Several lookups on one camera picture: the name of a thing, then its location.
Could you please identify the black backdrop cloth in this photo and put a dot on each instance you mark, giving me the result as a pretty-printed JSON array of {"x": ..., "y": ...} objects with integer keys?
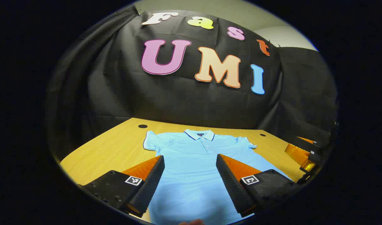
[{"x": 178, "y": 100}]

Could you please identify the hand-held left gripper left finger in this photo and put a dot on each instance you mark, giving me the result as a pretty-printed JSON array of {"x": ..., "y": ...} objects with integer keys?
[{"x": 151, "y": 187}]

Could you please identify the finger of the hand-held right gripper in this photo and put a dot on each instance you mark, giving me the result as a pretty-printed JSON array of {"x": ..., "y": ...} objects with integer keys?
[
  {"x": 308, "y": 142},
  {"x": 298, "y": 154}
]

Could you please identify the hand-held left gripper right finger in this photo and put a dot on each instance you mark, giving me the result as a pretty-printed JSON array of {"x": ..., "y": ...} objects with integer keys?
[{"x": 230, "y": 184}]

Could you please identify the light blue T-shirt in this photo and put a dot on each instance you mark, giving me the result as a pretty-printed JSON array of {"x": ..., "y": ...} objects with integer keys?
[{"x": 190, "y": 156}]

